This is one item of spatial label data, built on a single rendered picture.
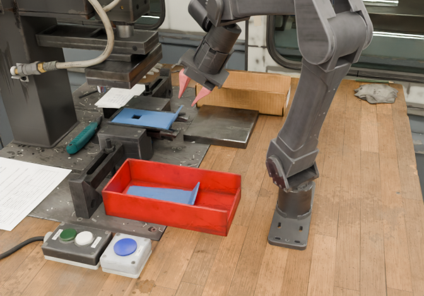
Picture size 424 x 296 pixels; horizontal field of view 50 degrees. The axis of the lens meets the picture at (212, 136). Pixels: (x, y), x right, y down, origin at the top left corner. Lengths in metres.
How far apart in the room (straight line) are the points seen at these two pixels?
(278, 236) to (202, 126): 0.42
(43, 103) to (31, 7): 0.24
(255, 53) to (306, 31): 0.88
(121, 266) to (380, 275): 0.43
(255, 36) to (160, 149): 0.59
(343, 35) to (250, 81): 0.70
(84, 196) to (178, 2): 0.92
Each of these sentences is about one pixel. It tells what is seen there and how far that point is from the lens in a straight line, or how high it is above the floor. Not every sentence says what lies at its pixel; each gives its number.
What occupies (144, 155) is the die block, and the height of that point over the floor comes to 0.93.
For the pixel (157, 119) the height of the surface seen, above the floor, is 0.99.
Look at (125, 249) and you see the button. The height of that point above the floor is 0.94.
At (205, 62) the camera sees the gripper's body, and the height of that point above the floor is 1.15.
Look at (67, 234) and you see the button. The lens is 0.86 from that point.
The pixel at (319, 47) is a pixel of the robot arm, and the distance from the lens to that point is 0.66.
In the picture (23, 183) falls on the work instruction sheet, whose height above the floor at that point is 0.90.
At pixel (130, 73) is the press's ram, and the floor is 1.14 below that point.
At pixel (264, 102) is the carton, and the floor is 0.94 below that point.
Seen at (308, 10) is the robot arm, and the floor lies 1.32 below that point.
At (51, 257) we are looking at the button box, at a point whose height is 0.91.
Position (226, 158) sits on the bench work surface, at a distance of 1.06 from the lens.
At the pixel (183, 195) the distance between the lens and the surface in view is 0.94.
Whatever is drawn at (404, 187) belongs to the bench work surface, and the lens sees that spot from 1.04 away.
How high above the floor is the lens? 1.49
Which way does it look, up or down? 31 degrees down
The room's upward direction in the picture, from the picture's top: 2 degrees counter-clockwise
